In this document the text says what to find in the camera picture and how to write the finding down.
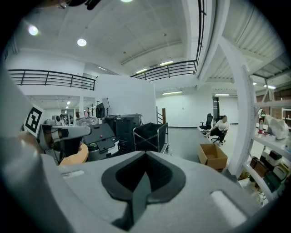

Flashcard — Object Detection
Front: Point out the row of handbags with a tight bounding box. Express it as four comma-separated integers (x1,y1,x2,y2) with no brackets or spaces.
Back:
249,149,291,194

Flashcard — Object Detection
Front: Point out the black monitor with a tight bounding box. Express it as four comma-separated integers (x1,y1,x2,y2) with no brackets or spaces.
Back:
95,102,105,119

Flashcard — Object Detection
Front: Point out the white plastic bag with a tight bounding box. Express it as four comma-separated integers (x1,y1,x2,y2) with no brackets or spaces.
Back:
264,114,290,140

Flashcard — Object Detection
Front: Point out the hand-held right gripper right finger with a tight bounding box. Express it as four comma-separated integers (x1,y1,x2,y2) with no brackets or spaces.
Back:
126,151,262,233

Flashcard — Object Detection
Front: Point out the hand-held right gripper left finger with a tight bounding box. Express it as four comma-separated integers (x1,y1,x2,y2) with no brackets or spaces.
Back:
58,150,149,233

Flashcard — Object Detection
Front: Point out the black office chair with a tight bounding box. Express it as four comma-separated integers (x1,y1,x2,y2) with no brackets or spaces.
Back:
199,113,214,136
210,115,227,144

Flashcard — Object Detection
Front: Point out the light panel on stand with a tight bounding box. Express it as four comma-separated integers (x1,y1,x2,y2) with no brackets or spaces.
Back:
101,97,110,117

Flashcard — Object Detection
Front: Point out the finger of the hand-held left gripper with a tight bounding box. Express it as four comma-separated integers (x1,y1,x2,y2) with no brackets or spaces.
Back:
51,125,92,139

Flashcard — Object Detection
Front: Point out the black mezzanine railing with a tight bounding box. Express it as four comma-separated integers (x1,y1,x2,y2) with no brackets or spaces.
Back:
7,69,96,91
130,0,207,82

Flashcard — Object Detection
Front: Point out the clear plastic wrapped item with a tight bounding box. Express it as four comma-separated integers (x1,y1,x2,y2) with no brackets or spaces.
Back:
75,116,99,126

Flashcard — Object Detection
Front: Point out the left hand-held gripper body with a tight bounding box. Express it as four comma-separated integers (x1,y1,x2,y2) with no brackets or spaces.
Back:
22,103,79,165

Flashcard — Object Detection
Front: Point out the round wooden table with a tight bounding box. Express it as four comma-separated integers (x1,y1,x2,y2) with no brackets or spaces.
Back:
58,143,90,167

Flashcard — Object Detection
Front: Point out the black covered equipment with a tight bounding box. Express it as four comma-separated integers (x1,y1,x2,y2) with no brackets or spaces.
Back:
114,113,144,156

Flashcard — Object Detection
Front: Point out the person's left forearm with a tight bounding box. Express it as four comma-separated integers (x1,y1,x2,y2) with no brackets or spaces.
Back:
18,132,40,153

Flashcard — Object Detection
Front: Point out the white metal shelf rack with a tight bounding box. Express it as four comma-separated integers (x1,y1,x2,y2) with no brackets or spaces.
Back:
217,36,291,203

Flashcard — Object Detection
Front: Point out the open cardboard box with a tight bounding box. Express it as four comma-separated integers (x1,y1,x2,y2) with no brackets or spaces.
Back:
197,143,229,172

